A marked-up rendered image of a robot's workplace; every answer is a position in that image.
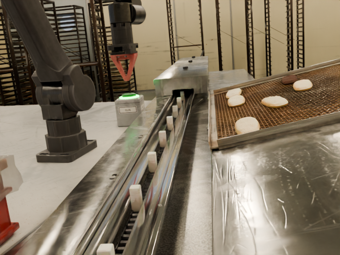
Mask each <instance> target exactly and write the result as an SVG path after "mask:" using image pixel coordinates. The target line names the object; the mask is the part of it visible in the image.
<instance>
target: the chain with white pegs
mask: <svg viewBox="0 0 340 255"><path fill-rule="evenodd" d="M187 90H188V89H183V91H180V96H181V97H178V98H177V105H176V106H172V108H173V117H172V116H167V118H166V121H167V132H166V131H159V143H160V147H159V149H158V151H157V153H156V152H148V154H147V157H148V167H149V172H148V174H147V176H146V179H145V181H144V183H143V185H142V187H141V185H131V186H130V189H129V190H130V198H131V207H132V210H131V212H130V214H129V217H128V219H127V221H126V223H125V225H124V228H123V230H122V232H121V234H120V237H119V239H118V241H117V244H116V246H115V248H114V245H113V244H112V243H110V244H100V246H99V247H98V249H97V255H122V253H123V251H124V248H125V246H126V243H127V241H128V239H129V236H130V234H131V231H132V229H133V226H134V224H135V221H136V219H137V216H138V214H139V211H140V209H141V206H142V203H143V201H144V198H145V196H146V193H147V191H148V188H149V186H150V183H151V181H152V178H153V176H154V173H155V171H156V168H157V166H158V163H159V161H160V158H161V156H162V153H163V151H164V148H165V146H166V143H167V141H168V138H169V136H170V134H171V131H172V129H173V126H174V124H175V121H176V118H177V116H178V113H179V111H180V108H181V106H182V103H183V101H184V98H185V95H186V93H187Z"/></svg>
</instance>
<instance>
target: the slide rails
mask: <svg viewBox="0 0 340 255"><path fill-rule="evenodd" d="M180 91H183V89H180V90H178V91H177V93H176V95H175V96H174V98H173V100H172V102H171V103H170V105H169V107H168V109H167V110H166V112H165V114H164V116H163V117H162V119H161V121H160V123H159V124H158V126H157V128H156V130H155V131H154V133H153V135H152V137H151V138H150V140H149V142H148V143H147V145H146V147H145V149H144V150H143V152H142V154H141V156H140V157H139V159H138V161H137V163H136V164H135V166H134V168H133V170H132V171H131V173H130V175H129V177H128V178H127V180H126V182H125V183H124V185H123V187H122V189H121V190H120V192H119V194H118V196H117V197H116V199H115V201H114V203H113V204H112V206H111V208H110V210H109V211H108V213H107V215H106V217H105V218H104V220H103V222H102V224H101V225H100V227H99V229H98V231H97V232H96V234H95V235H94V237H93V239H92V241H91V242H90V244H89V246H88V248H87V249H86V251H85V253H84V255H97V249H98V247H99V246H100V244H110V243H112V242H113V240H114V238H115V235H116V233H117V231H118V229H119V227H120V225H121V223H122V221H123V218H124V216H125V214H126V212H127V210H128V208H129V206H130V204H131V198H130V190H129V189H130V186H131V185H139V184H140V182H141V180H142V178H143V176H144V174H145V172H146V170H147V167H148V157H147V154H148V152H155V150H156V148H157V146H158V144H159V131H165V129H166V127H167V121H166V118H167V116H172V114H173V108H172V106H176V105H177V98H178V97H181V96H180ZM191 92H192V89H188V90H187V93H186V95H185V98H184V101H183V103H182V106H181V108H180V111H179V113H178V116H177V118H176V121H175V124H174V126H173V129H172V131H171V134H170V136H169V138H168V141H167V143H166V146H165V148H164V151H163V153H162V156H161V158H160V161H159V163H158V166H157V168H156V171H155V173H154V176H153V178H152V181H151V183H150V186H149V188H148V191H147V193H146V196H145V198H144V201H143V203H142V206H141V209H140V211H139V214H138V216H137V219H136V221H135V224H134V226H133V229H132V231H131V234H130V236H129V239H128V241H127V243H126V246H125V248H124V251H123V253H122V255H140V252H141V249H142V246H143V243H144V240H145V237H146V234H147V230H148V227H149V224H150V221H151V218H152V215H153V212H154V208H155V205H156V202H157V199H158V196H159V193H160V189H161V186H162V183H163V180H164V176H165V173H166V170H167V167H168V164H169V161H170V158H171V155H172V152H173V149H174V146H175V142H176V139H177V136H178V133H179V130H180V127H181V124H182V120H183V117H184V114H185V111H186V108H187V105H188V102H189V98H190V95H191Z"/></svg>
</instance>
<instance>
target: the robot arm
mask: <svg viewBox="0 0 340 255"><path fill-rule="evenodd" d="M102 1H106V2H111V1H114V2H113V3H110V4H109V5H108V11H109V19H110V28H111V37H112V45H110V46H107V50H108V51H112V53H110V57H111V59H112V61H113V63H114V64H115V66H116V67H117V69H118V71H119V72H120V74H121V76H122V78H123V80H124V81H129V80H130V78H131V74H132V71H133V68H134V65H135V62H136V59H137V56H138V51H136V48H138V43H134V42H133V32H132V25H139V24H142V23H143V22H144V21H145V18H146V11H145V9H144V7H143V6H142V2H141V0H102ZM1 2H2V4H3V6H4V8H5V10H6V12H7V13H8V15H9V17H10V19H11V21H12V23H13V25H14V27H15V28H16V30H17V32H18V34H19V36H20V38H21V40H22V42H23V43H24V45H25V47H26V49H27V51H28V53H29V55H30V57H31V59H32V61H33V64H34V67H35V72H34V73H33V74H32V76H31V78H32V80H33V82H34V83H35V85H36V90H35V95H36V100H37V102H38V104H39V106H40V107H41V111H42V117H43V120H46V125H47V131H48V133H47V134H46V135H45V139H46V145H47V149H46V150H44V151H42V152H40V153H38V154H36V160H37V162H51V163H70V162H73V161H75V160H77V159H78V158H80V157H82V156H83V155H85V154H87V153H88V152H90V151H92V150H93V149H95V148H96V147H97V140H87V135H86V131H85V130H84V129H82V128H81V122H80V115H77V113H78V112H79V111H87V110H89V109H91V107H92V106H93V104H94V102H95V97H96V90H95V86H94V83H93V81H92V79H91V78H90V77H89V76H87V75H84V74H83V72H82V70H81V68H80V66H79V65H73V63H72V61H71V60H70V58H69V57H68V56H67V55H66V53H65V52H64V50H63V48H62V47H61V45H60V43H59V41H58V39H57V37H56V35H55V33H54V31H53V29H52V26H51V24H50V22H49V20H48V18H47V16H46V14H45V12H44V10H43V7H42V5H41V3H40V1H39V0H1ZM123 51H124V52H123ZM125 59H130V64H129V69H128V72H127V75H126V74H125V72H124V69H123V67H122V65H121V62H120V60H125Z"/></svg>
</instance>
